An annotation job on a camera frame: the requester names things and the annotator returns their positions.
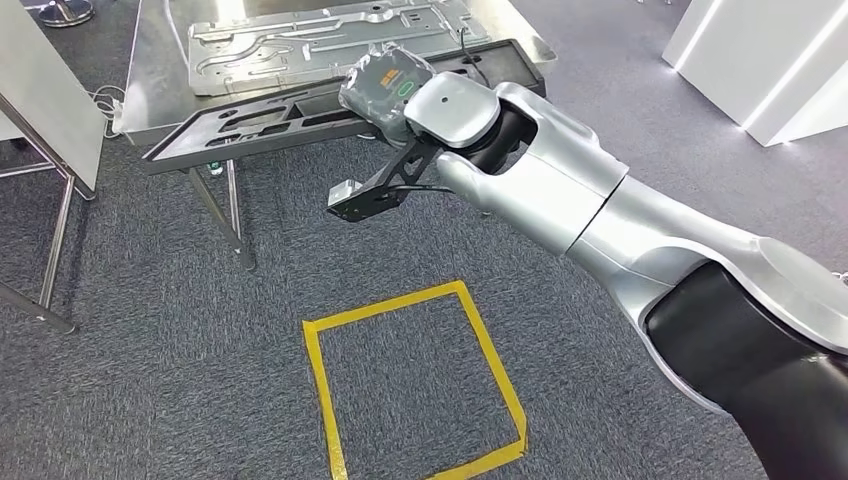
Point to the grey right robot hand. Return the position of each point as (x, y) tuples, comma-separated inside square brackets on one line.
[(381, 93)]

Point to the black plastic slotted panel part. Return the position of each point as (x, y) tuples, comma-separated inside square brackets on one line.
[(503, 66)]

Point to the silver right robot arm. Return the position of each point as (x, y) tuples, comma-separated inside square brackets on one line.
[(596, 205)]

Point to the steel workbench table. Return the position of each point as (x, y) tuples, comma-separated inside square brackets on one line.
[(159, 79)]

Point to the stamped metal sheet panel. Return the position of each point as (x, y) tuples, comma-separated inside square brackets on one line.
[(265, 73)]

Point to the yellow floor tape square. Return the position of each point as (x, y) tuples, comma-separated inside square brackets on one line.
[(381, 308)]

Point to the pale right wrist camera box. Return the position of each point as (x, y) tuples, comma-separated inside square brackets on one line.
[(343, 191)]

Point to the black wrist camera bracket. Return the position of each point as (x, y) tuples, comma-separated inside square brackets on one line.
[(371, 199)]

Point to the chrome pedestal base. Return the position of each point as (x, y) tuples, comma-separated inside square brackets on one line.
[(66, 13)]

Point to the white panel steel frame table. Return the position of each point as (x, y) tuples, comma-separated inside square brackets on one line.
[(40, 93)]

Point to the white pedestal block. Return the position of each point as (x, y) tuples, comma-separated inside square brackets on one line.
[(748, 60)]

